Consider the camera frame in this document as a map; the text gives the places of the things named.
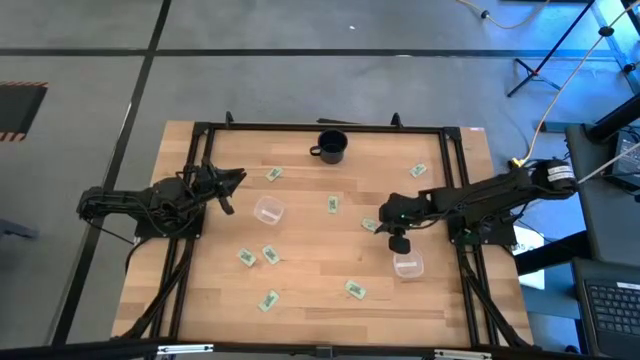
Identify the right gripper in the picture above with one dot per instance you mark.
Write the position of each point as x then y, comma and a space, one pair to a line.
405, 207

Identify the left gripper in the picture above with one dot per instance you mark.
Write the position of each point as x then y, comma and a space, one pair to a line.
202, 186

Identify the green printed packet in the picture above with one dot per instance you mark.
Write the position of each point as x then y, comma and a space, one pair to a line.
355, 289
268, 301
246, 257
333, 204
274, 173
369, 224
418, 170
270, 254

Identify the clear plastic container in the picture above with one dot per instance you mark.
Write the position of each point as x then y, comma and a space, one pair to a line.
410, 267
269, 210

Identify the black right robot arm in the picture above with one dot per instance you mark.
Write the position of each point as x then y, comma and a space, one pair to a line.
490, 192

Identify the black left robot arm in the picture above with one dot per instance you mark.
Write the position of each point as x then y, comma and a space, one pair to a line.
125, 200

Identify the black mug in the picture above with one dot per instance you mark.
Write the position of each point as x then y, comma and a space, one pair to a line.
333, 150

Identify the white paper sheet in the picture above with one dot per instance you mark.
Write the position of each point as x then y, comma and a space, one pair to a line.
530, 240

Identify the black overhead gantry bar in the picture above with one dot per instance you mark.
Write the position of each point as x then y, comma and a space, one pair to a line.
300, 351

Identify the yellow power plug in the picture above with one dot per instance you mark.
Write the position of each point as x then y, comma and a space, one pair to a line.
518, 162

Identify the grey side desk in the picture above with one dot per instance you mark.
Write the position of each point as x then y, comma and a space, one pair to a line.
595, 220

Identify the thin black tripod stand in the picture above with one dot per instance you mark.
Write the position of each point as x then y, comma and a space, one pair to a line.
534, 73

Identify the grey chair base leg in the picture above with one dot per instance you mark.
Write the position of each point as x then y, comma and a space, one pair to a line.
15, 230

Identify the black hazard-striped floor mat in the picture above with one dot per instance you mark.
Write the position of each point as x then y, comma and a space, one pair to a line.
20, 110

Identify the thick black desk pole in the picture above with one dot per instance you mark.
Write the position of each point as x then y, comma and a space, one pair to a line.
615, 120

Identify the grey metal stand bar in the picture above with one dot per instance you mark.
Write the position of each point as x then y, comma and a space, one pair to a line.
616, 47

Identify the black frame clamp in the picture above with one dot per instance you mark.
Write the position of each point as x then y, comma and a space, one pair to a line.
229, 119
396, 120

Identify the silver metal bracket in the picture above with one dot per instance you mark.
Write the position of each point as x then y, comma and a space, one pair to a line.
462, 355
185, 349

